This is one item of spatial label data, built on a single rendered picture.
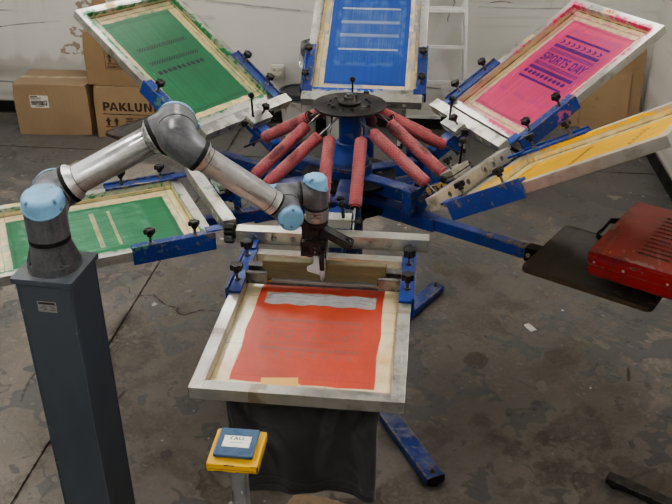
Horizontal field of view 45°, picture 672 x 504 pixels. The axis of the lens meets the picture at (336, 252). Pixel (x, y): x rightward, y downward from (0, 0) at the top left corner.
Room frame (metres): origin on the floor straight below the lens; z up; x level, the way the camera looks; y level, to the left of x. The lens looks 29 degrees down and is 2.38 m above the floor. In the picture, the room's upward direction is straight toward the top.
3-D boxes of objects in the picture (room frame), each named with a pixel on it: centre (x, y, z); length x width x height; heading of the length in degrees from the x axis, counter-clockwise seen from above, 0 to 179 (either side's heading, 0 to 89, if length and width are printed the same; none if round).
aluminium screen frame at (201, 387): (2.11, 0.07, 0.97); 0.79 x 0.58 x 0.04; 173
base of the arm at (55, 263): (2.05, 0.81, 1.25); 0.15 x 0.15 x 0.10
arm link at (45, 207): (2.05, 0.81, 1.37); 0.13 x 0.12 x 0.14; 10
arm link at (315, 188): (2.31, 0.07, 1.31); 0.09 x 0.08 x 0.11; 100
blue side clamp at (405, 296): (2.31, -0.24, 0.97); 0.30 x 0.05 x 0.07; 173
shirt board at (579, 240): (2.75, -0.59, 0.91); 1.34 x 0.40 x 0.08; 53
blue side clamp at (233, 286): (2.38, 0.31, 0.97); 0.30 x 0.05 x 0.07; 173
